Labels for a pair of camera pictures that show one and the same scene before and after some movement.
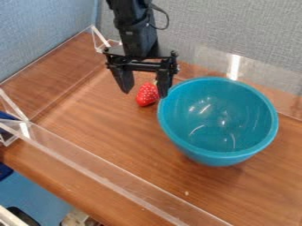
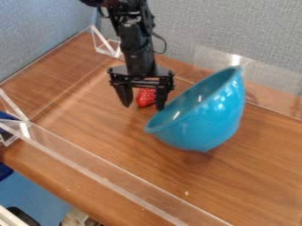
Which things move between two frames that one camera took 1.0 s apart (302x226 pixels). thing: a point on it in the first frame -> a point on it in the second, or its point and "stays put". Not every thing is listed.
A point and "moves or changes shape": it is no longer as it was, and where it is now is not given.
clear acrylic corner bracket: (99, 41) stays put
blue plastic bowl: (219, 119) moves or changes shape
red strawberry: (147, 94) stays put
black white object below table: (12, 216) stays put
